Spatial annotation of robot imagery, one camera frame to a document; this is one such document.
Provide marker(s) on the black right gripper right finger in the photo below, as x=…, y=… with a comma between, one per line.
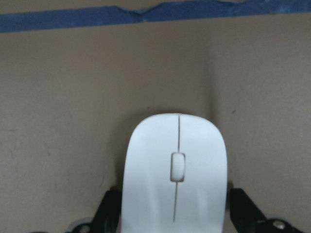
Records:
x=245, y=216

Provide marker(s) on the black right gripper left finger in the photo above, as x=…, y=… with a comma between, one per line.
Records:
x=106, y=218

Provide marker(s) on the white computer mouse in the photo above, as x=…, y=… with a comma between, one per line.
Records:
x=175, y=176

